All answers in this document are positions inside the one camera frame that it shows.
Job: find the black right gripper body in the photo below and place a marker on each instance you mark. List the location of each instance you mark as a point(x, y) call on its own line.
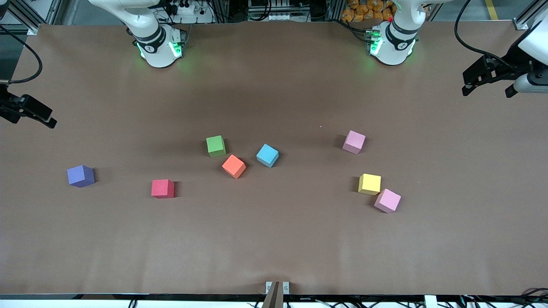
point(8, 108)

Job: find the pink foam cube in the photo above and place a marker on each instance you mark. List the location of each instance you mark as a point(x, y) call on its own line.
point(354, 141)
point(387, 200)

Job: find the red foam cube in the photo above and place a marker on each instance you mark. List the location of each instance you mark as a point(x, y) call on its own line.
point(162, 188)

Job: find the green foam cube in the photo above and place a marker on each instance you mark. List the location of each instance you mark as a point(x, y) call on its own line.
point(215, 145)

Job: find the orange foam cube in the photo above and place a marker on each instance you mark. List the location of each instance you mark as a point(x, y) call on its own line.
point(233, 166)

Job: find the blue foam cube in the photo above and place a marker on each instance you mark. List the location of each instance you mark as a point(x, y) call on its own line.
point(267, 155)

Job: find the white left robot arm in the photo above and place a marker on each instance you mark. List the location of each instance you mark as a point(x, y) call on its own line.
point(394, 47)

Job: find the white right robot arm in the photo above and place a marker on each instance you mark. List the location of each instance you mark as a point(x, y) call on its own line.
point(158, 47)

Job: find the purple foam cube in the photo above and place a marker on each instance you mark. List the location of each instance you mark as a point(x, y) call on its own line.
point(80, 176)

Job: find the orange snack bags pile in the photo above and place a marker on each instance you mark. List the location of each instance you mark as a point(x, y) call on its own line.
point(368, 10)

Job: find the yellow foam cube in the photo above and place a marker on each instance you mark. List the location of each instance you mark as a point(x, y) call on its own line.
point(369, 184)

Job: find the white power strip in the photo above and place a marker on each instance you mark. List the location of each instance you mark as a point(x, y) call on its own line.
point(184, 8)

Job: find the grey equipment rack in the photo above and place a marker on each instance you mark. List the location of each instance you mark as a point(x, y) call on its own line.
point(274, 8)

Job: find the brown table cover sheet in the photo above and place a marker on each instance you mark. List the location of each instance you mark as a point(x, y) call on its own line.
point(274, 239)

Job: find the small metal table bracket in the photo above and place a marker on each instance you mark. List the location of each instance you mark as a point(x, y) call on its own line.
point(277, 293)

